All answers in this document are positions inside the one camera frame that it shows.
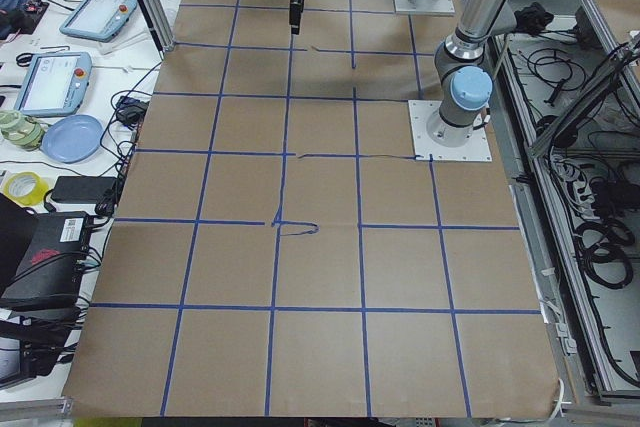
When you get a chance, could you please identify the far teach pendant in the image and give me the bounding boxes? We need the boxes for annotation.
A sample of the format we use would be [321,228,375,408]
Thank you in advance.
[59,0,138,42]

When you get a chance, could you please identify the teach pendant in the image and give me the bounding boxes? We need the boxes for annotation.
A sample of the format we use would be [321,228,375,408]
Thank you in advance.
[59,0,138,42]
[14,52,93,117]

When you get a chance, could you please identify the near teach pendant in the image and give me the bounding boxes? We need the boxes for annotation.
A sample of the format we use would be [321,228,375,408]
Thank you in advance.
[14,52,93,117]

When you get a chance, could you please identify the blue plate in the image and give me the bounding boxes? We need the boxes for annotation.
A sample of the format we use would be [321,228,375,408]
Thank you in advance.
[41,115,103,163]

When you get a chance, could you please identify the black power adapter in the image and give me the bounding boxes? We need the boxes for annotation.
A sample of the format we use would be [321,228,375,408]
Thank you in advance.
[50,176,116,204]

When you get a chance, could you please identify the green tape rolls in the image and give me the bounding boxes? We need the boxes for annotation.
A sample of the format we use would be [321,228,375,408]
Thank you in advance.
[1,110,45,151]

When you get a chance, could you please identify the yellow tape roll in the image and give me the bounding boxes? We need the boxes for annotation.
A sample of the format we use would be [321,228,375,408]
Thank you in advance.
[3,172,49,207]

